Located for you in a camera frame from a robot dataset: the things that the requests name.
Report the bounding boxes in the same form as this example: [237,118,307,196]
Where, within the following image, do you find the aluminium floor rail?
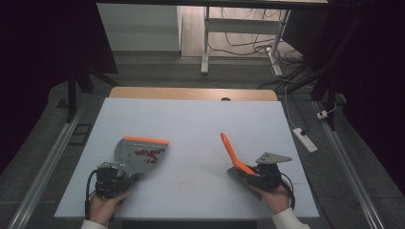
[312,100,387,229]
[7,107,85,229]

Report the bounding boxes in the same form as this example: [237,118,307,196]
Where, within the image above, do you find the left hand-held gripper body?
[93,161,129,200]

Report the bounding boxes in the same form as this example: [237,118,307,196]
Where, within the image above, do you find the person's left hand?
[88,190,130,228]

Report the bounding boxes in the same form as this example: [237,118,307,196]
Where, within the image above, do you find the black rectangular floor frame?
[68,123,94,147]

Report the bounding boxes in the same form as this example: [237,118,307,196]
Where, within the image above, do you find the hand-held gripper black cable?
[279,171,297,212]
[83,168,100,221]

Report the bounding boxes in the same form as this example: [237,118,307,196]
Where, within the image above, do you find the white metal desk frame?
[200,6,291,77]

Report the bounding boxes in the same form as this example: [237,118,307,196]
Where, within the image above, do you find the white power strip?
[292,127,319,154]

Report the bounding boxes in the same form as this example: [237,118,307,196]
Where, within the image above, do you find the white foam mat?
[53,97,320,221]

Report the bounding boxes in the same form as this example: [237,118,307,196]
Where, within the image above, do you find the person's right hand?
[253,180,296,215]

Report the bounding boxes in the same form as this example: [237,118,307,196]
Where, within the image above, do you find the wooden table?
[109,86,279,102]

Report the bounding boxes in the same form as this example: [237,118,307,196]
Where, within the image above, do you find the dark curtain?
[281,0,405,194]
[0,0,119,176]

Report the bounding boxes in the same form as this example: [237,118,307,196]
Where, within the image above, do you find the black metal stand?
[64,61,113,124]
[276,12,362,132]

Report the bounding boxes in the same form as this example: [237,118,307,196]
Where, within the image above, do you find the right hand-held gripper black cable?
[279,171,297,212]

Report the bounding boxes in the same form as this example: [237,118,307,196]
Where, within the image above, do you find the thin white floor cable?
[284,85,297,131]

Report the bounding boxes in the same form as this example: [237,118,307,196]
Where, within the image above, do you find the black power strip cable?
[288,94,310,135]

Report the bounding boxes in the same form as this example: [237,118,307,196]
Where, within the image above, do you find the left hand-held gripper black cable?
[83,168,100,221]

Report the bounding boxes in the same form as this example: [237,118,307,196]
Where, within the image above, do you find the grey brush with orange handle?
[220,132,266,201]

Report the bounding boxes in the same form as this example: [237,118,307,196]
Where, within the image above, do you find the dark desk top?
[95,0,330,10]

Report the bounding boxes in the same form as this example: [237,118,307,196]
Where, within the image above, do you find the grey dustpan with orange edge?
[114,135,171,179]

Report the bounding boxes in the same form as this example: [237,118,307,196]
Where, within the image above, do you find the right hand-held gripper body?
[250,151,293,193]

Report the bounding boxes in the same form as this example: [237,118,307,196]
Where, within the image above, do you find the tangle of black floor cables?
[208,8,304,66]

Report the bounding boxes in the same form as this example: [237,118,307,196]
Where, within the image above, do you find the white cabinet panel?
[96,3,183,52]

